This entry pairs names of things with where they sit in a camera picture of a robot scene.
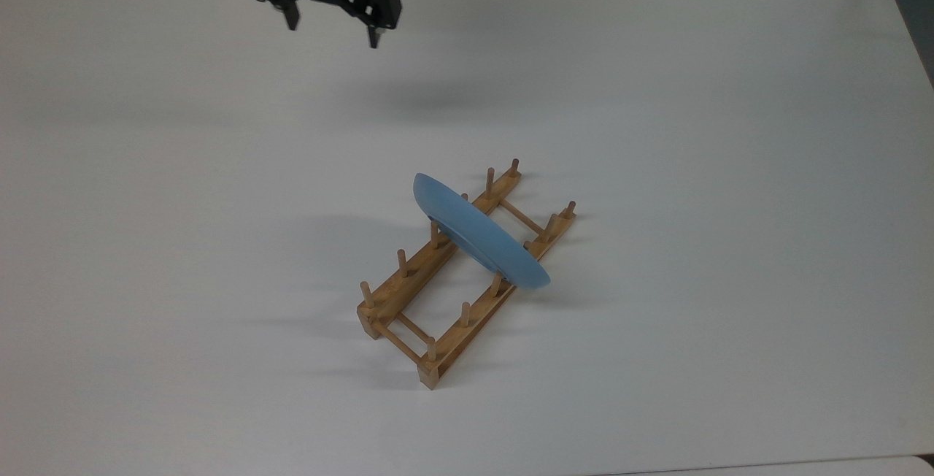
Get blue plate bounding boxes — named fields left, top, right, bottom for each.
left=413, top=172, right=551, bottom=290

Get wooden plate rack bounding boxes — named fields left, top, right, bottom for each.
left=356, top=158, right=577, bottom=391

